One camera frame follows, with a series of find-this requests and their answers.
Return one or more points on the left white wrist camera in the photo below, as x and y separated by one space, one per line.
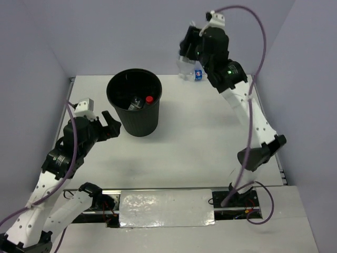
85 108

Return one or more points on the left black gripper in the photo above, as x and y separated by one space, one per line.
112 130

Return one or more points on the silver foil sheet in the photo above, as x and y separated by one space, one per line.
166 208

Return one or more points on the red cap red label bottle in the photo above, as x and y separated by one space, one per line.
149 100

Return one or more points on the black plastic waste bin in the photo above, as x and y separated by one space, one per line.
135 95

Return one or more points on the clear bottle dark blue label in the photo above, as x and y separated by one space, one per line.
136 103

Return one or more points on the blue label bottle at wall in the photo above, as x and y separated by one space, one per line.
196 75

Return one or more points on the clear bottle white green label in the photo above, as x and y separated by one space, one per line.
185 67

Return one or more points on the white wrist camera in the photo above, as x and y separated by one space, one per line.
85 108
213 19

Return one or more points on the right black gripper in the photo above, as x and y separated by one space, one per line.
191 37

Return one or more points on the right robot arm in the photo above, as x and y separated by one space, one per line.
205 53

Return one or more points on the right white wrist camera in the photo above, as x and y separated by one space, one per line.
213 19

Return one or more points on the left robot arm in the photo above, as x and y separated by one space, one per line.
37 225

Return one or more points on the black metal base rail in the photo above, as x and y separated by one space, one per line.
237 208

